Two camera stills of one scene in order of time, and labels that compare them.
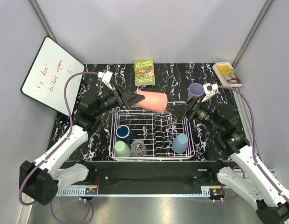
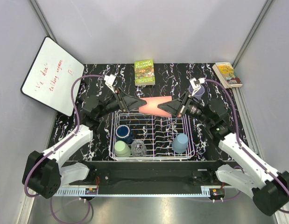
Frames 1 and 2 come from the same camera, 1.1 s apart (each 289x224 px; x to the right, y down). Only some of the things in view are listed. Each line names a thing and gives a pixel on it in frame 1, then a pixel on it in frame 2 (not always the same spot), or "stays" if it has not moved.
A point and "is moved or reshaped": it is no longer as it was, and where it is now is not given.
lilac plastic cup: [195, 90] stays
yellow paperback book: [226, 73] stays
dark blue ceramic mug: [123, 133] stays
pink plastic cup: [156, 101] is moved or reshaped
